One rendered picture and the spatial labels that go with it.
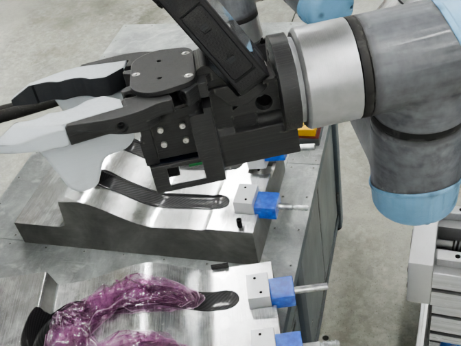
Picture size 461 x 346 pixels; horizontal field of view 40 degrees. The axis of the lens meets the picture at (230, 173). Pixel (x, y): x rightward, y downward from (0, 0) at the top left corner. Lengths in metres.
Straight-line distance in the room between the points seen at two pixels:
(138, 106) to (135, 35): 1.54
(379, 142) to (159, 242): 0.75
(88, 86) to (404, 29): 0.23
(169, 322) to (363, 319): 1.12
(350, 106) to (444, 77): 0.07
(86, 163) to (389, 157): 0.23
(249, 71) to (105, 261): 0.87
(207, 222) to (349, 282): 1.07
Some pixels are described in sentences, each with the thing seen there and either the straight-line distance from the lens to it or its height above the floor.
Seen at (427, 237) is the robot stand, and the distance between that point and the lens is 0.95.
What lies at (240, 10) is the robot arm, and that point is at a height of 1.22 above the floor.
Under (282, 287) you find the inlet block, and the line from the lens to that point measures 1.05.
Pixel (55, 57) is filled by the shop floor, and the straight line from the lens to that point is 3.72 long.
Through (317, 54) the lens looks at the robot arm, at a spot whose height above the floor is 1.47.
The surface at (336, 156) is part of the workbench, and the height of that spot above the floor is 0.36.
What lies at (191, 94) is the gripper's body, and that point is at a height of 1.46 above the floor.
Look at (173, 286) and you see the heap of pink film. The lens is 1.05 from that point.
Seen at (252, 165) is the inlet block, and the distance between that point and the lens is 1.20.
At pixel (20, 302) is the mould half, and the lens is 1.12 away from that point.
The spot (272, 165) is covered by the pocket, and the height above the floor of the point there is 0.87.
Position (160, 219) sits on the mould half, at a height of 0.88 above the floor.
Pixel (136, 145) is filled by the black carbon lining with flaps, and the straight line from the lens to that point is 1.31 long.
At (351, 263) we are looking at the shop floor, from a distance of 2.20.
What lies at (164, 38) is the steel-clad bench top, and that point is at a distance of 1.90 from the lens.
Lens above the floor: 1.70
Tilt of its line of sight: 41 degrees down
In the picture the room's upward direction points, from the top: 12 degrees counter-clockwise
